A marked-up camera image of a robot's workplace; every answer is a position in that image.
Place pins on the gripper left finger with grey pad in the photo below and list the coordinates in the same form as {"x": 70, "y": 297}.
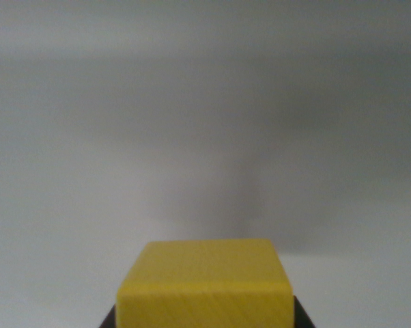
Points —
{"x": 110, "y": 320}

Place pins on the gripper right finger with grey pad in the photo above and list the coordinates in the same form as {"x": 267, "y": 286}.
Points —
{"x": 301, "y": 317}

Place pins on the yellow wooden cube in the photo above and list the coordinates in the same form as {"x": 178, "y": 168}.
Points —
{"x": 205, "y": 290}

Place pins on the white plastic bin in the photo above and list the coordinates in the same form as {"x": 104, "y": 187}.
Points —
{"x": 123, "y": 136}

